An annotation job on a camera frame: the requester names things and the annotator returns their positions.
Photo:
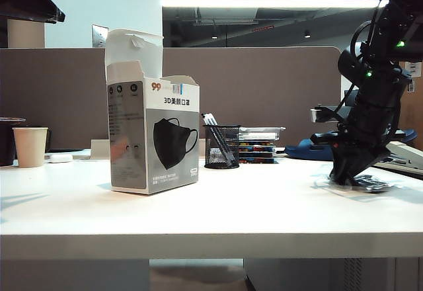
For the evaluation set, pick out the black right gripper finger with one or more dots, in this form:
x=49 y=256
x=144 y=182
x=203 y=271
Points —
x=342 y=168
x=367 y=162

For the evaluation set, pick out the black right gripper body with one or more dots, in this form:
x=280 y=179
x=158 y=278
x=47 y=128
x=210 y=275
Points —
x=370 y=125

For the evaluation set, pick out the packaged black face mask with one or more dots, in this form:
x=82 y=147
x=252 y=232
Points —
x=373 y=182

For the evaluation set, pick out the white grey mask box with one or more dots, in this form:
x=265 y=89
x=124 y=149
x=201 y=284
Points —
x=132 y=122

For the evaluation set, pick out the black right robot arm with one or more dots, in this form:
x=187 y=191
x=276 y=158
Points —
x=383 y=86

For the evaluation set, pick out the brown cardboard box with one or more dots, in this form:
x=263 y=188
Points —
x=414 y=112

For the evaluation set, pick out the colourful print flat box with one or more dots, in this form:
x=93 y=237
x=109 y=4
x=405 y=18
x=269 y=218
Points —
x=256 y=158
x=256 y=146

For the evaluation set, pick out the clear plastic flat box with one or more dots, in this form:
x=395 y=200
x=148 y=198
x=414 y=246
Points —
x=261 y=134

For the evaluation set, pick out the black computer monitor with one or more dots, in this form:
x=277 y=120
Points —
x=350 y=100

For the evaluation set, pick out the blue rubber slipper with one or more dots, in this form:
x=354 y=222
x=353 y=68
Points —
x=304 y=151
x=408 y=135

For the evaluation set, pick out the white grey stapler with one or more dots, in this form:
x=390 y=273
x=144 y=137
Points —
x=408 y=152

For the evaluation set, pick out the black ceiling spotlight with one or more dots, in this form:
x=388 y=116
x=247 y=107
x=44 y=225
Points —
x=307 y=34

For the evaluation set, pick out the grey under-desk cabinet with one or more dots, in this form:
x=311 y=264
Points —
x=314 y=276

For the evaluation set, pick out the brown desk divider panel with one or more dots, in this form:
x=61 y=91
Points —
x=264 y=89

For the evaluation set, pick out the black mesh pen holder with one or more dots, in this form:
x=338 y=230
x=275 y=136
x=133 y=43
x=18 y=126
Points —
x=228 y=139

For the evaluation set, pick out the white capped pen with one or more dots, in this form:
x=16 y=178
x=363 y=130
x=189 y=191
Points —
x=211 y=119
x=205 y=119

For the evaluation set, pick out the red LED sign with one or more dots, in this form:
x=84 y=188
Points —
x=263 y=29

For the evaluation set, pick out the black round container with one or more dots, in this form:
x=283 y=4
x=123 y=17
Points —
x=6 y=145

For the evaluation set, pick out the beige paper cup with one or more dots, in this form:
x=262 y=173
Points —
x=30 y=149

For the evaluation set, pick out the white ceiling light strip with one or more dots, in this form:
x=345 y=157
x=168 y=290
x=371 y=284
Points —
x=281 y=3

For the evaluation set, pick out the white earbuds case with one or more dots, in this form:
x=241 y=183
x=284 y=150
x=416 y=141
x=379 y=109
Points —
x=60 y=158

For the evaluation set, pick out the white card stand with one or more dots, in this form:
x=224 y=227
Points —
x=99 y=150

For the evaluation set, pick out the metal wall switch plate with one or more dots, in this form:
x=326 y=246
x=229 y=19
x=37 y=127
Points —
x=98 y=36

